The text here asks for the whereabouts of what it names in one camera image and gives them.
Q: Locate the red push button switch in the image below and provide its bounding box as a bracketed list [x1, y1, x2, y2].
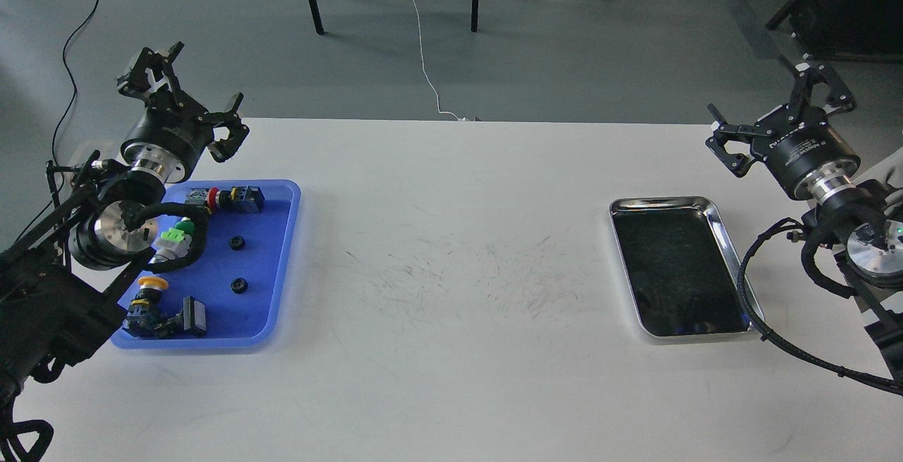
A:
[184, 186, 265, 214]

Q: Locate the yellow push button switch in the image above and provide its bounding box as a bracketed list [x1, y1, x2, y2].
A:
[122, 276, 169, 338]

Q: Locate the blue plastic tray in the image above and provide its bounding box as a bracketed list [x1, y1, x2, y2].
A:
[111, 179, 302, 351]

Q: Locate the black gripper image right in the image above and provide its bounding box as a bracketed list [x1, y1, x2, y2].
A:
[705, 59, 861, 200]

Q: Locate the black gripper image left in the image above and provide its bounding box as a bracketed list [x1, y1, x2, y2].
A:
[116, 41, 250, 183]

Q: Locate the black cabinet top right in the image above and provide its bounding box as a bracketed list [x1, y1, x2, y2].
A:
[765, 0, 902, 63]

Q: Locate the black square button switch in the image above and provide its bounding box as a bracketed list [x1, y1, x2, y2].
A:
[164, 296, 207, 337]

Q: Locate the green push button switch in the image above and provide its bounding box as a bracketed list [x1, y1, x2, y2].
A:
[150, 218, 195, 264]

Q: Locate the silver metal tray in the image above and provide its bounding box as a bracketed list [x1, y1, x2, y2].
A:
[609, 196, 754, 344]

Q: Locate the small black gear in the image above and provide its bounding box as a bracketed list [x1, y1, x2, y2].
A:
[229, 235, 246, 251]
[230, 276, 248, 294]

